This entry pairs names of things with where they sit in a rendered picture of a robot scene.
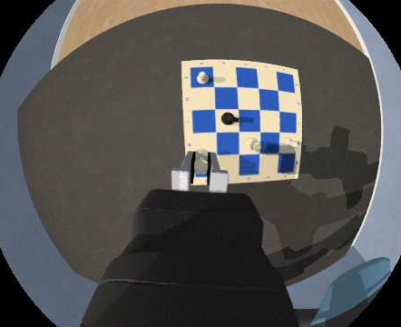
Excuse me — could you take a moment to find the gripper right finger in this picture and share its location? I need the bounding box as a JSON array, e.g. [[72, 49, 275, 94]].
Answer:
[[207, 152, 229, 193]]

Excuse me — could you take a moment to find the white pawn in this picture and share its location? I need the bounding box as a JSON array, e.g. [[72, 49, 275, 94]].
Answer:
[[197, 72, 209, 84], [284, 137, 298, 148]]

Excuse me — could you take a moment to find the white rook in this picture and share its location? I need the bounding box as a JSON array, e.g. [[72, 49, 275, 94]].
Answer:
[[194, 149, 208, 174]]

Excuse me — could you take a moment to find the white bishop chess piece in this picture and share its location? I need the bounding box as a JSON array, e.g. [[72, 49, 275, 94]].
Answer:
[[245, 138, 261, 151]]

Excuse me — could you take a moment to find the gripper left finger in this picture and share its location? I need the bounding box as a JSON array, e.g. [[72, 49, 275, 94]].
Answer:
[[171, 151, 196, 192]]

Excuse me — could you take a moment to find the blue and cream chessboard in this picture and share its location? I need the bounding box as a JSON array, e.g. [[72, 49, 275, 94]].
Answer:
[[181, 60, 302, 183]]

